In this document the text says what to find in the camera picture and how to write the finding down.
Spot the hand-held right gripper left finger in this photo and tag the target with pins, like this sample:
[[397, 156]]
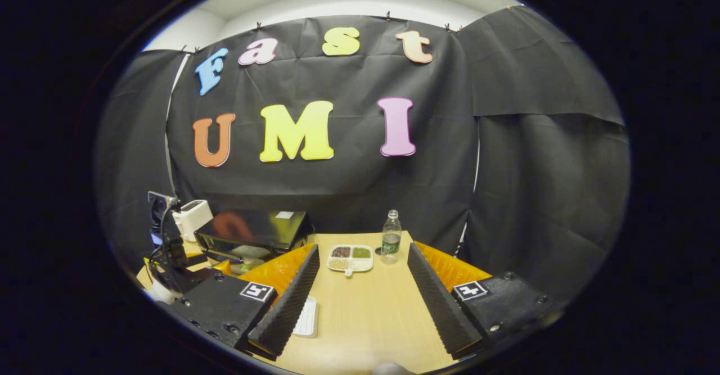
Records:
[[292, 307]]

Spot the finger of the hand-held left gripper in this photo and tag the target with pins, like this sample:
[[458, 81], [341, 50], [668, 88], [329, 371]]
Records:
[[222, 266]]

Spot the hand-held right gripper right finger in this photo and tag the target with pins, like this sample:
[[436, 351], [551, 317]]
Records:
[[439, 307]]

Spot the black electric oven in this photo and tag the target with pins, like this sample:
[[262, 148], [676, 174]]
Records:
[[253, 229]]

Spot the white plastic tray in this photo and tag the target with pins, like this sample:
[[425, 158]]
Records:
[[308, 319]]

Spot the white toaster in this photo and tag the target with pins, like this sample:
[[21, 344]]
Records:
[[194, 217]]

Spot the white divided bean plate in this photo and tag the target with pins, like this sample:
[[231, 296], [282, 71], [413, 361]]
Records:
[[351, 263]]

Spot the clear plastic water bottle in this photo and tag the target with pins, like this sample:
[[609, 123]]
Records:
[[391, 240]]

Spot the black backdrop cloth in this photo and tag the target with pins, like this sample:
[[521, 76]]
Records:
[[349, 195]]

